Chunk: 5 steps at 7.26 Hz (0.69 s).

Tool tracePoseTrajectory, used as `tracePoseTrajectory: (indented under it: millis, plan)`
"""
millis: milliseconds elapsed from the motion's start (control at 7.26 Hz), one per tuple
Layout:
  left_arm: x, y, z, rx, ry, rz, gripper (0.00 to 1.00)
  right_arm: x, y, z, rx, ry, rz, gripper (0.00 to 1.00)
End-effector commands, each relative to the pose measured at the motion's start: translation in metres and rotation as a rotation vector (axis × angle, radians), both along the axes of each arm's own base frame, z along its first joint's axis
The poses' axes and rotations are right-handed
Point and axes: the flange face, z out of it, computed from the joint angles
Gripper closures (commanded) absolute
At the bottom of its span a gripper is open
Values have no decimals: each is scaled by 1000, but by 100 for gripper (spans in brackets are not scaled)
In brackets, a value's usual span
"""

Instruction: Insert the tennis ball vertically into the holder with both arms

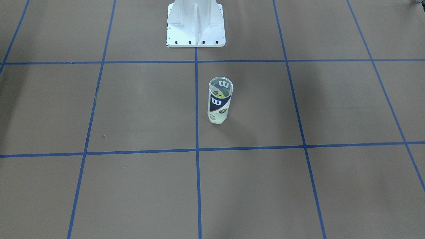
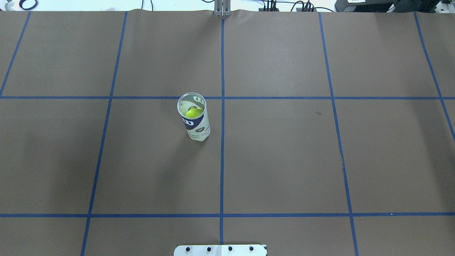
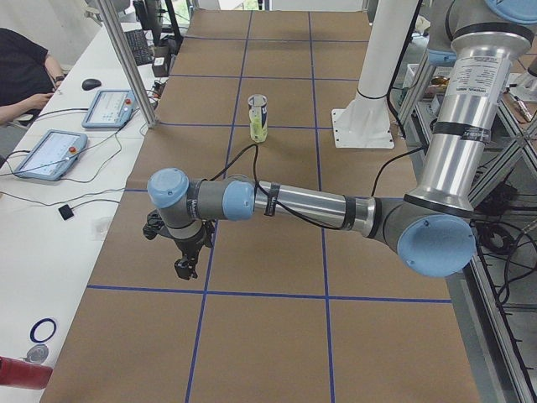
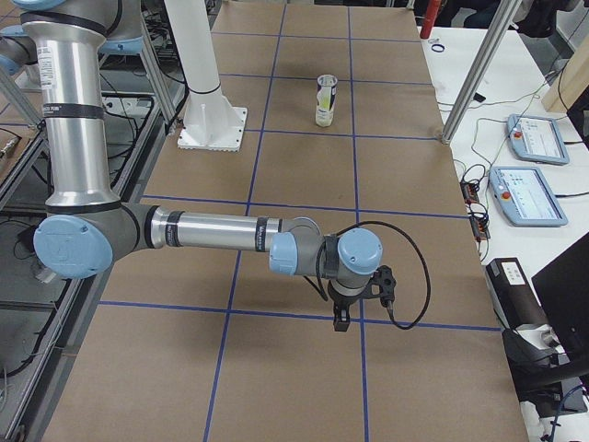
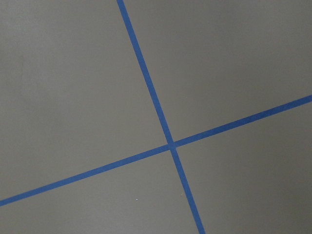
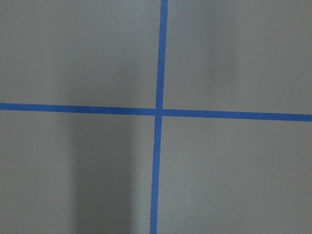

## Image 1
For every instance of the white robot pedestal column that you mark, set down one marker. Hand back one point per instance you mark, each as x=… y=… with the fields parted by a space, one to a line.
x=195 y=23

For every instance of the brown paper table cover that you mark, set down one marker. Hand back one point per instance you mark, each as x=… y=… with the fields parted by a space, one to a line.
x=105 y=131

